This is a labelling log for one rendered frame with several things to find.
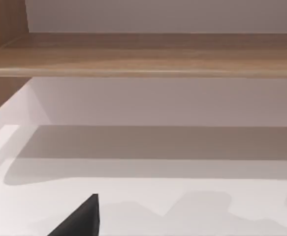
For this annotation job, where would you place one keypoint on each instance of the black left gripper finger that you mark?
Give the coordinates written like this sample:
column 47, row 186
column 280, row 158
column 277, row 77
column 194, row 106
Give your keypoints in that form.
column 84, row 220

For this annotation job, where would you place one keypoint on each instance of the wooden open shelf unit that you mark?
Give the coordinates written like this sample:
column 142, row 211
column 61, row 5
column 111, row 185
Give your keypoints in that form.
column 133, row 55

